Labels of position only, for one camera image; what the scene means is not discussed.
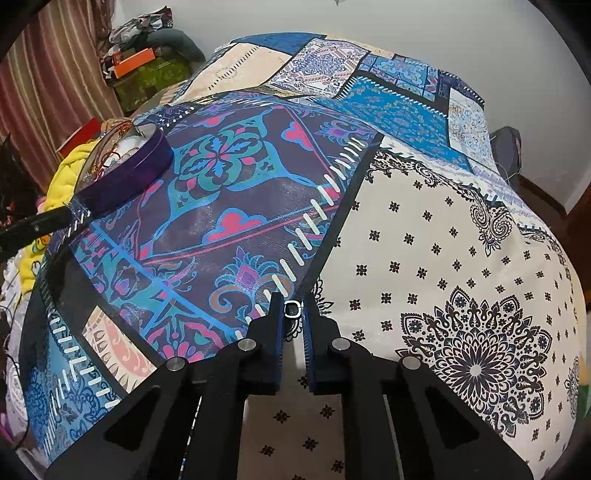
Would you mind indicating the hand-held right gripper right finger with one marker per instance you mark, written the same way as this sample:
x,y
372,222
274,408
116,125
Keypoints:
x,y
310,350

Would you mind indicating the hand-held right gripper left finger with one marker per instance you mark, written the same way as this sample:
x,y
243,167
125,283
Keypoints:
x,y
277,344

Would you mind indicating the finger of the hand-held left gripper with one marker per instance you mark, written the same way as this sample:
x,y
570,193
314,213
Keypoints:
x,y
34,228

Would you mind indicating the purple heart-shaped box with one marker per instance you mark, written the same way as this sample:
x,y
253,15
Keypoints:
x,y
134,173

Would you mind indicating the yellow cloth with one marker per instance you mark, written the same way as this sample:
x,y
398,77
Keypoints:
x,y
64,177

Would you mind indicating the red box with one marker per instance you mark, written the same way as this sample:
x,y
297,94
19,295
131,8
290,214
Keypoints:
x,y
78,138

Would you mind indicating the striped red curtain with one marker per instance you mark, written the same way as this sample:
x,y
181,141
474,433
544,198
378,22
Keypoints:
x,y
55,78

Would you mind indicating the patchwork printed blanket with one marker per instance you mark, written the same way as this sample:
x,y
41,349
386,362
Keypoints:
x,y
415,230

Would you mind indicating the green patterned cloth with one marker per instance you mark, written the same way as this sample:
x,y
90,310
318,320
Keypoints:
x,y
152,81

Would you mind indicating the orange box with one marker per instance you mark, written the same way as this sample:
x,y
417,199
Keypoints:
x,y
134,62

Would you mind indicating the pile of bags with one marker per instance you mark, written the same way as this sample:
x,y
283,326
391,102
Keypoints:
x,y
134,30

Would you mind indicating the grey bag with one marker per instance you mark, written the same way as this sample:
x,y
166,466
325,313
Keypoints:
x,y
505,147

